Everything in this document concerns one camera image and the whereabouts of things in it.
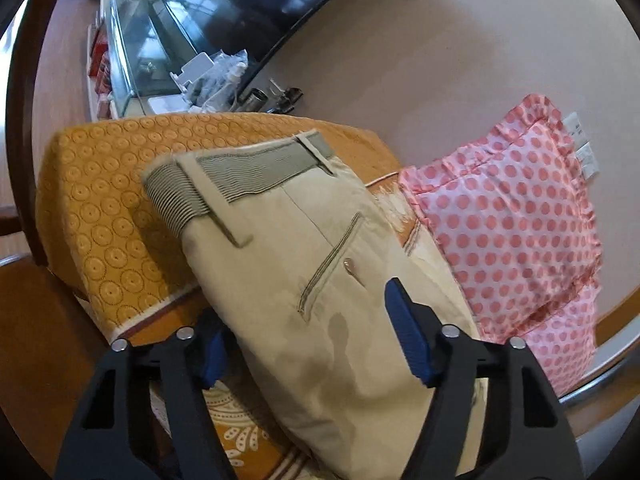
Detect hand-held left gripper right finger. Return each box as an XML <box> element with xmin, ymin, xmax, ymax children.
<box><xmin>383</xmin><ymin>277</ymin><xmax>587</xmax><ymax>480</ymax></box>

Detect clear plastic bags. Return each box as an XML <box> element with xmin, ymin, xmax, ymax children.
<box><xmin>192</xmin><ymin>49</ymin><xmax>250</xmax><ymax>112</ymax></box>

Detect white plastic box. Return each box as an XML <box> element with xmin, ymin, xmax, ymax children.
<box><xmin>170</xmin><ymin>52</ymin><xmax>217</xmax><ymax>95</ymax></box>

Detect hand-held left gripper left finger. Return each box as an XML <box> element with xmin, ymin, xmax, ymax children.
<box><xmin>54</xmin><ymin>309</ymin><xmax>237</xmax><ymax>480</ymax></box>

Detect black television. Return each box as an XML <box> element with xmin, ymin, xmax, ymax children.
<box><xmin>165</xmin><ymin>0</ymin><xmax>387</xmax><ymax>107</ymax></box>

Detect orange patterned bedspread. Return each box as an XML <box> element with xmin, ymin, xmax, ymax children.
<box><xmin>35</xmin><ymin>112</ymin><xmax>422</xmax><ymax>480</ymax></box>

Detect beige pants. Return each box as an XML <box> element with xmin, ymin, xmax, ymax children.
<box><xmin>141</xmin><ymin>129</ymin><xmax>489</xmax><ymax>480</ymax></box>

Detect red boxes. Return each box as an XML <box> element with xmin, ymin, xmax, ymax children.
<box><xmin>89</xmin><ymin>30</ymin><xmax>115</xmax><ymax>107</ymax></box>

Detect pink polka-dot pillow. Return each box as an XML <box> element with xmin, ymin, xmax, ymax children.
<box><xmin>397</xmin><ymin>92</ymin><xmax>604</xmax><ymax>397</ymax></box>

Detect glass-top cabinet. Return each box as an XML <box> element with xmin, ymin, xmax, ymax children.
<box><xmin>86</xmin><ymin>0</ymin><xmax>213</xmax><ymax>122</ymax></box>

